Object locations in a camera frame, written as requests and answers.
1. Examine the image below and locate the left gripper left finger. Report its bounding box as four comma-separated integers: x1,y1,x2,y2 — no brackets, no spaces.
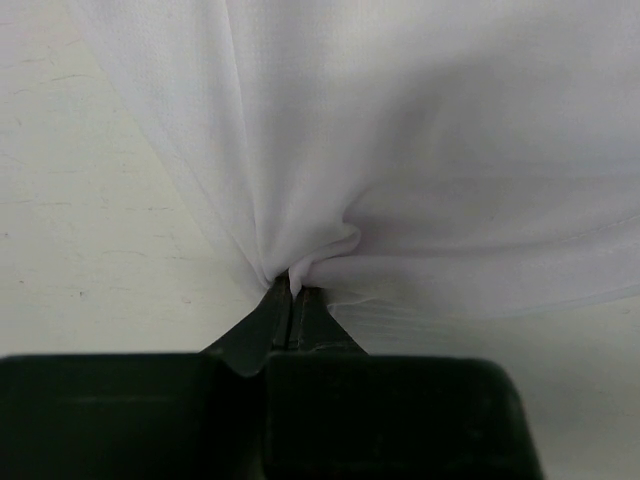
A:
203,275,292,376

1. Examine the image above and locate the white t-shirt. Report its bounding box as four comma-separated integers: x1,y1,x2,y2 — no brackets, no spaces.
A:
69,1,639,317

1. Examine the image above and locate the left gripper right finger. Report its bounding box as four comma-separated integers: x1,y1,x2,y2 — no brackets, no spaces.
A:
284,288,366,354

